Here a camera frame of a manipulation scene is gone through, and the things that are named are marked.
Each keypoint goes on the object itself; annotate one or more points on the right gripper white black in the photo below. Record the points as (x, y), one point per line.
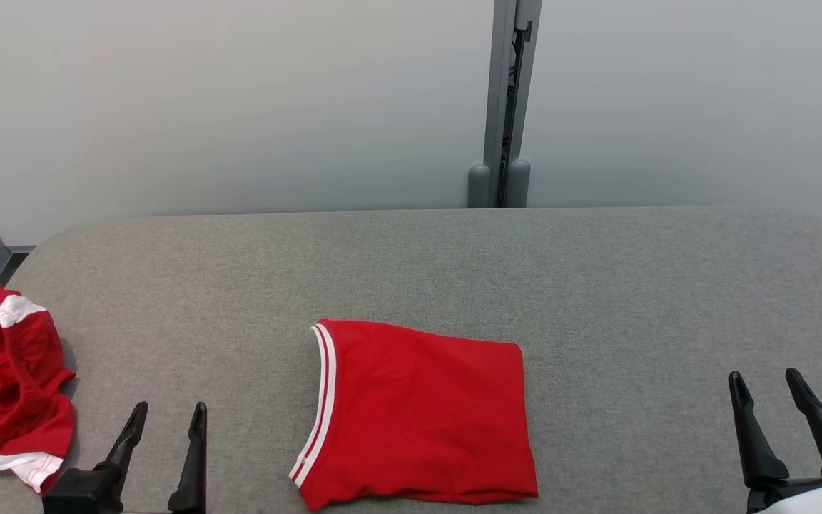
(810, 500)

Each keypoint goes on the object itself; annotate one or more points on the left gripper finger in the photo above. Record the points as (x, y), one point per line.
(125, 442)
(193, 471)

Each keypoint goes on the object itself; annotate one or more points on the red shorts white stripe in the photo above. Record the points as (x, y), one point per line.
(4, 400)

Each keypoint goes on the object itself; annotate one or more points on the grey metal partition post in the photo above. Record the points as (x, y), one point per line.
(498, 86)

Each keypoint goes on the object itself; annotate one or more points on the red Bulls jersey white sleeves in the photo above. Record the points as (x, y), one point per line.
(418, 414)

